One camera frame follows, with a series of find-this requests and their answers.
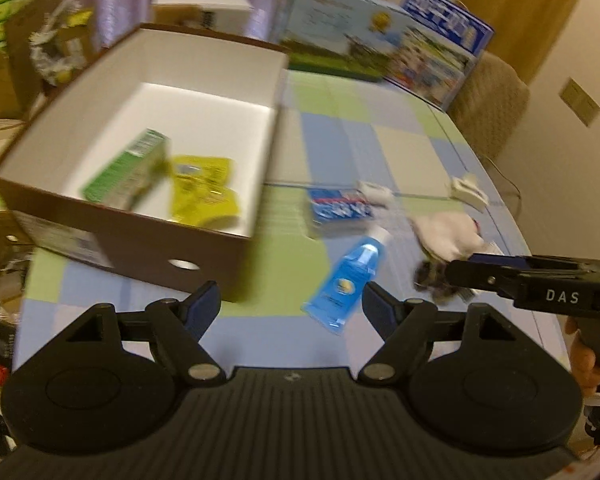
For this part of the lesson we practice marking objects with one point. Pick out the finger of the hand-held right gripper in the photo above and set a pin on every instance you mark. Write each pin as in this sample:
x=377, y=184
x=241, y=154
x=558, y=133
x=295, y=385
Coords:
x=505, y=261
x=480, y=280

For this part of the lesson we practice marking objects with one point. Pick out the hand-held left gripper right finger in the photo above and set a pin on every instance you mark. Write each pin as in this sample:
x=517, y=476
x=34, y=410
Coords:
x=377, y=306

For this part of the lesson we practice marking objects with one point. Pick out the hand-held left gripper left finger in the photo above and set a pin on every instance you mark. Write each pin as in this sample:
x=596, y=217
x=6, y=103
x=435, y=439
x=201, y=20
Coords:
x=202, y=306

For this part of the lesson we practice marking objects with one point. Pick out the blue tube with white cap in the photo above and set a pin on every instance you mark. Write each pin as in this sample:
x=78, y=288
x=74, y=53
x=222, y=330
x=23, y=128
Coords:
x=342, y=280

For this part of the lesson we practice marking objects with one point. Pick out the white and grey plush toy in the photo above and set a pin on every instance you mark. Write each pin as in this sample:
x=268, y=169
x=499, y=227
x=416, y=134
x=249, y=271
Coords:
x=447, y=235

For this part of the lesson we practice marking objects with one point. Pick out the blue dental floss box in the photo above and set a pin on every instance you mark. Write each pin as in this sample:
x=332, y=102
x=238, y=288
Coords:
x=340, y=207

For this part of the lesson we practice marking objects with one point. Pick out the brown cardboard box white inside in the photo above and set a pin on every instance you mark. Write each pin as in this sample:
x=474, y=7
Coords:
x=180, y=110

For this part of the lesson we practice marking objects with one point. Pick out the person's right hand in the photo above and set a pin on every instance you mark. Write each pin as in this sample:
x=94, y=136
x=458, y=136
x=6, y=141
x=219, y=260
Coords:
x=582, y=360

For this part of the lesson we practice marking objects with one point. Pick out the white clip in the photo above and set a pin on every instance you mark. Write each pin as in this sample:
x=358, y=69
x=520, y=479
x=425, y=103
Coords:
x=470, y=191

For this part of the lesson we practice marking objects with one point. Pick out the yellow packet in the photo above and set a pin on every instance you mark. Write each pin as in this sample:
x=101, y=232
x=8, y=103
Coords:
x=205, y=207
x=202, y=172

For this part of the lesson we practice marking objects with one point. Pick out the small white plastic box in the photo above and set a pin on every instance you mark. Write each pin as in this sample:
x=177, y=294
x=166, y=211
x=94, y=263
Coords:
x=376, y=192

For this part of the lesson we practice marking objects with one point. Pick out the green carton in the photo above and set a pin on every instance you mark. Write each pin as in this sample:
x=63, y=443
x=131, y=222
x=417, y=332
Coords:
x=127, y=170

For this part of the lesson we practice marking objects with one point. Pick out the beige woven chair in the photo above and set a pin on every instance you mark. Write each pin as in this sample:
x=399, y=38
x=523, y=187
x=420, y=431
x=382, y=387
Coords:
x=490, y=100

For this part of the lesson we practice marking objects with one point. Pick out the blue milk carton case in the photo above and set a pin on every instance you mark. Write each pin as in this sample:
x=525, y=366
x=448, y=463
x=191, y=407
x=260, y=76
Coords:
x=440, y=45

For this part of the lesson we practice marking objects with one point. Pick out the wooden door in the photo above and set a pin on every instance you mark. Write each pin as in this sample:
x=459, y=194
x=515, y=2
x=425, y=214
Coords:
x=520, y=10

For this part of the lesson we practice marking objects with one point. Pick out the green milk carton case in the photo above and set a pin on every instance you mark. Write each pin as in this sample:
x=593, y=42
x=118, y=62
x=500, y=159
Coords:
x=340, y=25

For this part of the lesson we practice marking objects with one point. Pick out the white ribbed trash bin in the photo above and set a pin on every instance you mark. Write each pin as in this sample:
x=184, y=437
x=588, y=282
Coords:
x=60, y=55

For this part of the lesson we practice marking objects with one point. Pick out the brown cardboard carton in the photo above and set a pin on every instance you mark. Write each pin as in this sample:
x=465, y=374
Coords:
x=0, y=80

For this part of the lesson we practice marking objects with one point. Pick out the wall switch plate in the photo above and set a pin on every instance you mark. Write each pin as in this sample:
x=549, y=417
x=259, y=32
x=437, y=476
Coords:
x=580, y=101

